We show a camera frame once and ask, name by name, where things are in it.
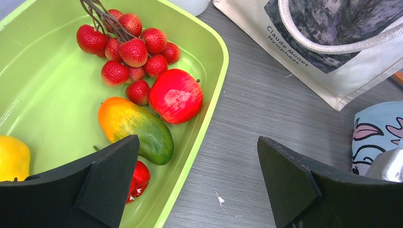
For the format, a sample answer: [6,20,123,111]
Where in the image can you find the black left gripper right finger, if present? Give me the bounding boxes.
[257,136,403,228]

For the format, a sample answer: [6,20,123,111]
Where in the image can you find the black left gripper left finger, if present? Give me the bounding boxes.
[0,135,140,228]

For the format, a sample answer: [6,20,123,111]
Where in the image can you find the blue plastic grocery bag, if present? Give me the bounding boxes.
[351,100,403,176]

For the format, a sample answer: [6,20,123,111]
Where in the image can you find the red fruit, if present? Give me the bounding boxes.
[148,68,203,125]

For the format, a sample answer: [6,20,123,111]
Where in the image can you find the canvas tote bag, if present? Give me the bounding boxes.
[213,0,403,111]

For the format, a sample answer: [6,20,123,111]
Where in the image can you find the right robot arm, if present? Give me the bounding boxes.
[365,138,403,183]

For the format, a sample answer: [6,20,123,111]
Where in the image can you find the red wax apple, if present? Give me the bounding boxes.
[126,161,151,204]

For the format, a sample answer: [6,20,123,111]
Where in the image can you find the green orange mango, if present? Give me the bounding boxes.
[97,97,174,165]

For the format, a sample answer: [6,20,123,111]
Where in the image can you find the green plastic tray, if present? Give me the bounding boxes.
[0,0,229,228]

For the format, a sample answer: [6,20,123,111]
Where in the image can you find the red lychee bunch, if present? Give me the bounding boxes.
[76,0,182,106]

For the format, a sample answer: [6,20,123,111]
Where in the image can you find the wooden rack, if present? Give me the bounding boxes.
[392,71,403,86]

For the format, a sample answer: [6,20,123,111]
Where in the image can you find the white plastic basket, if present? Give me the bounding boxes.
[168,0,210,16]

